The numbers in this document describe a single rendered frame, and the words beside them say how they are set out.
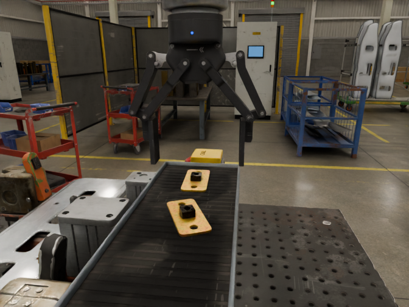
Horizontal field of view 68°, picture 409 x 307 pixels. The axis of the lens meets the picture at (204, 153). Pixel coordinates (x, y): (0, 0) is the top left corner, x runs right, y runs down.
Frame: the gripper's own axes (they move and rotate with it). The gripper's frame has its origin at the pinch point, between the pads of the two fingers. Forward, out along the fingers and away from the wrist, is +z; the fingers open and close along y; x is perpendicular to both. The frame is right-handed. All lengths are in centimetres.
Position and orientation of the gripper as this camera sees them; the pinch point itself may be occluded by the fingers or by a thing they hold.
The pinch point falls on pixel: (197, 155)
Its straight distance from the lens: 47.7
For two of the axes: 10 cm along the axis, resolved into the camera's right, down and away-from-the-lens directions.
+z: 0.1, 9.5, 3.1
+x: -0.9, 3.1, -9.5
